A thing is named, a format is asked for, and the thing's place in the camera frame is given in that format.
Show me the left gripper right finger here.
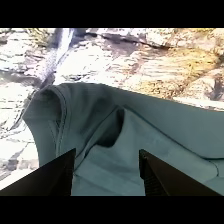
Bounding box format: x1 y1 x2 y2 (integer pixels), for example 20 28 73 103
138 148 223 197

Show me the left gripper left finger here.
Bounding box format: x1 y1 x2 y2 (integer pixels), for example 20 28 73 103
0 148 77 197

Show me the blue T-shirt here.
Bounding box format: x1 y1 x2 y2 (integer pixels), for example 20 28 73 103
22 81 224 197

